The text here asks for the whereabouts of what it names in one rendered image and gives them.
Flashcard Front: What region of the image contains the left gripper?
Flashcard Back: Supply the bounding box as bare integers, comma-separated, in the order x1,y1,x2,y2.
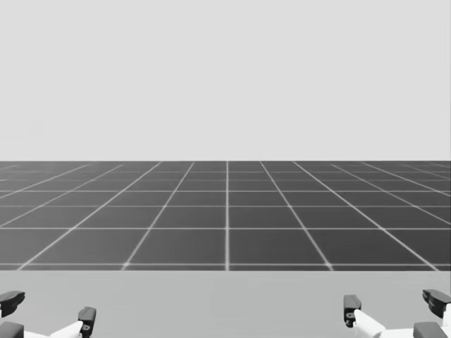
0,290,97,338

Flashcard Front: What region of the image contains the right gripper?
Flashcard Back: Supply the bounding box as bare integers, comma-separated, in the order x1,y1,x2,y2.
343,289,451,338

